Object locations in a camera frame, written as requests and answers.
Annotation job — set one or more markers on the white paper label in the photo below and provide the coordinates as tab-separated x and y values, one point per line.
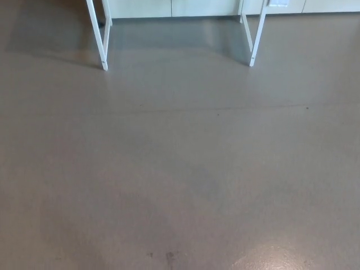
278	2

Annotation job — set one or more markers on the small black caster wheel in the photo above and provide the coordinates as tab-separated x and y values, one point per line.
100	24

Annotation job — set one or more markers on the white table leg frame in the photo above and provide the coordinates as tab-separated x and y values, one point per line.
98	45
256	45

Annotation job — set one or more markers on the white cabinet door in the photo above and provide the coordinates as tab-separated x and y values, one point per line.
296	6
332	5
202	7

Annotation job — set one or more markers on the white cabinet door 2D03 print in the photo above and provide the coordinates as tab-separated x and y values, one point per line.
140	7

